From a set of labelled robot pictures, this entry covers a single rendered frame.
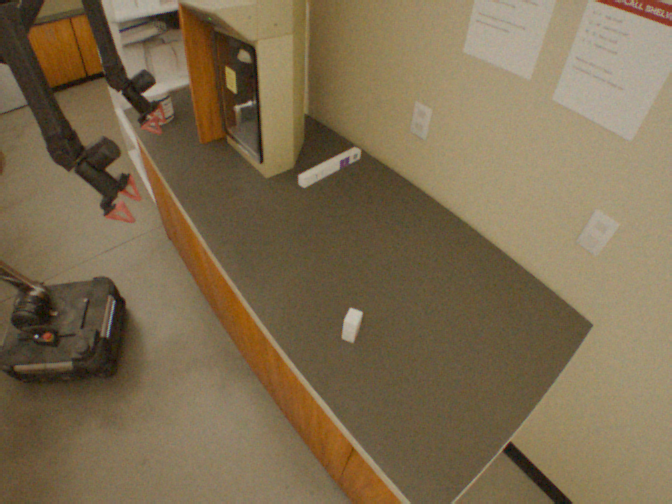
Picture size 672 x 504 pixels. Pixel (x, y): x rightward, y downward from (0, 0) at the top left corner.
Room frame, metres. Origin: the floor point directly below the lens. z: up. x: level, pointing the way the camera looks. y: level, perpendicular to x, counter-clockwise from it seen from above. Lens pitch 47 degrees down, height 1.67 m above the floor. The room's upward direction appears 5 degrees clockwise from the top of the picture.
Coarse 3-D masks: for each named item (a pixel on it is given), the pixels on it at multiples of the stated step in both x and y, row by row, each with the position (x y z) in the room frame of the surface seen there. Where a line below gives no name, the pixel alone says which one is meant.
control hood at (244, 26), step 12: (180, 0) 1.14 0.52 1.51; (192, 0) 1.10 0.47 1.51; (204, 0) 1.09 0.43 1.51; (216, 0) 1.08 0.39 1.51; (228, 0) 1.07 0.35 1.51; (240, 0) 1.06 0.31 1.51; (192, 12) 1.18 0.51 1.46; (204, 12) 1.02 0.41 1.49; (216, 12) 0.93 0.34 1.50; (228, 12) 0.95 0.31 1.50; (240, 12) 0.97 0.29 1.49; (252, 12) 1.00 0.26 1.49; (228, 24) 0.96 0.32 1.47; (240, 24) 0.97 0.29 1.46; (252, 24) 1.00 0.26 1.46; (240, 36) 1.01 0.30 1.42; (252, 36) 0.99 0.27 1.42
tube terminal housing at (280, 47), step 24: (264, 0) 1.02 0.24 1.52; (288, 0) 1.07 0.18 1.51; (264, 24) 1.02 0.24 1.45; (288, 24) 1.07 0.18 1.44; (264, 48) 1.02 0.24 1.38; (288, 48) 1.07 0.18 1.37; (264, 72) 1.01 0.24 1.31; (288, 72) 1.07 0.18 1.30; (264, 96) 1.01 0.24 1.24; (288, 96) 1.07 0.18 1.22; (264, 120) 1.01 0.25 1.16; (288, 120) 1.07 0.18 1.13; (264, 144) 1.01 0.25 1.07; (288, 144) 1.07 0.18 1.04; (264, 168) 1.01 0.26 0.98; (288, 168) 1.06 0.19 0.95
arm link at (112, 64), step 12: (84, 0) 1.11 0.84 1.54; (96, 0) 1.12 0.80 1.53; (96, 12) 1.12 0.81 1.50; (96, 24) 1.11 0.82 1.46; (108, 24) 1.15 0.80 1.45; (96, 36) 1.11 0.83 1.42; (108, 36) 1.13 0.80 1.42; (108, 48) 1.12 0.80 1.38; (108, 60) 1.11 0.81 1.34; (120, 60) 1.16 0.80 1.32; (108, 72) 1.11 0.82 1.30; (120, 72) 1.12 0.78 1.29; (108, 84) 1.10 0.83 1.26
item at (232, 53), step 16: (224, 48) 1.16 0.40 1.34; (240, 48) 1.07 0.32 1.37; (224, 64) 1.17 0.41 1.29; (240, 64) 1.07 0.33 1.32; (224, 80) 1.18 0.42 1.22; (240, 80) 1.08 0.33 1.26; (256, 80) 1.01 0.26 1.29; (224, 96) 1.19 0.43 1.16; (240, 96) 1.09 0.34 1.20; (256, 96) 1.00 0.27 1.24; (224, 112) 1.21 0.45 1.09; (256, 112) 1.00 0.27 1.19; (256, 128) 1.01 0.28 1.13; (240, 144) 1.12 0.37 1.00; (256, 144) 1.02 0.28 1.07; (256, 160) 1.02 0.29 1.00
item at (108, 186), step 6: (102, 174) 0.67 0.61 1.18; (108, 174) 0.69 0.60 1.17; (120, 174) 0.73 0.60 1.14; (96, 180) 0.65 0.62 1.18; (102, 180) 0.66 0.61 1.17; (108, 180) 0.67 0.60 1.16; (114, 180) 0.69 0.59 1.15; (120, 180) 0.70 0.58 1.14; (96, 186) 0.65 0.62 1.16; (102, 186) 0.65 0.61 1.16; (108, 186) 0.66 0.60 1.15; (114, 186) 0.67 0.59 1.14; (120, 186) 0.69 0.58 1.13; (102, 192) 0.65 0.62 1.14; (108, 192) 0.66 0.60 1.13; (114, 192) 0.65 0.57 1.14; (102, 198) 0.66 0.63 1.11; (108, 198) 0.64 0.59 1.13; (114, 198) 0.64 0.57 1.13; (102, 204) 0.63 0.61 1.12
